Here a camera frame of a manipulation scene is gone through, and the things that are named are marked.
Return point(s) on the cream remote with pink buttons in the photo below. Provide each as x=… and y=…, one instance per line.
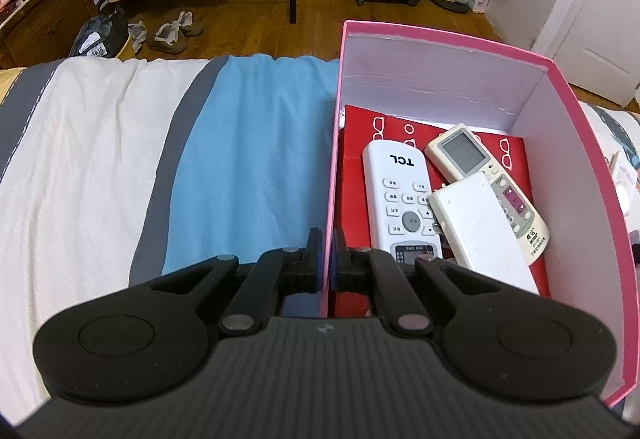
x=460, y=149

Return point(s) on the red printed packet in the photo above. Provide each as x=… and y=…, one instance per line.
x=355, y=169

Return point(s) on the small metal key bunch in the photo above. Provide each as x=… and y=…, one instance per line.
x=437, y=225

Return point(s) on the pink cardboard box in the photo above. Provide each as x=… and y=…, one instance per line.
x=590, y=269

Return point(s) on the dark parcel bag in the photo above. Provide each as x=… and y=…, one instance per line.
x=100, y=36

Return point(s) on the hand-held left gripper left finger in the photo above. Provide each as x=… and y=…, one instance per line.
x=315, y=264

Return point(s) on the cream rectangular remote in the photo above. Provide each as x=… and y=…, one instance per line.
x=480, y=229

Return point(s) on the white door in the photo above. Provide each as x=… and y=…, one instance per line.
x=600, y=19

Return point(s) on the small white box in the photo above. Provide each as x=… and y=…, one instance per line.
x=625, y=174

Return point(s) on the white air conditioner remote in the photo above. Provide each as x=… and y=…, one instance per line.
x=395, y=179

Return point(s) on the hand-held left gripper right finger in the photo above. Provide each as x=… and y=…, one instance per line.
x=341, y=264

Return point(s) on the wooden nightstand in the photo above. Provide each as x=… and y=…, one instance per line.
x=45, y=24

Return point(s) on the striped bed sheet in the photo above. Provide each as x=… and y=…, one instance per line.
x=100, y=144

